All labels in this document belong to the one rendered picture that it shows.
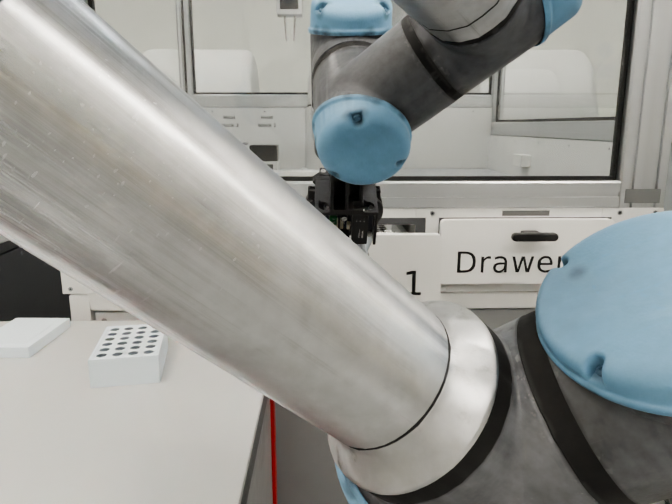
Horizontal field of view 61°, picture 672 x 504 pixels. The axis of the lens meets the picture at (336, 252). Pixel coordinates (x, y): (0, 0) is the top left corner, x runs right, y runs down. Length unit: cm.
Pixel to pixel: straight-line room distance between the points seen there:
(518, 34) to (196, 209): 29
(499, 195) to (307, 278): 79
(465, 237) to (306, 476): 54
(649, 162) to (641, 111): 9
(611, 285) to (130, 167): 23
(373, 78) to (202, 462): 39
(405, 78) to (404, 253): 43
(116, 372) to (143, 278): 57
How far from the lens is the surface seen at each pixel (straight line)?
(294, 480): 116
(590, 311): 31
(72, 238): 21
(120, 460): 63
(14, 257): 170
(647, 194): 110
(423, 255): 83
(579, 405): 31
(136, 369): 78
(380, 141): 44
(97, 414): 73
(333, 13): 53
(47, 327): 100
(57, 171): 20
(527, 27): 44
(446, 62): 44
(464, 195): 99
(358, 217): 64
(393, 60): 45
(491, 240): 99
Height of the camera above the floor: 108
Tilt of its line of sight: 12 degrees down
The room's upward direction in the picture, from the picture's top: straight up
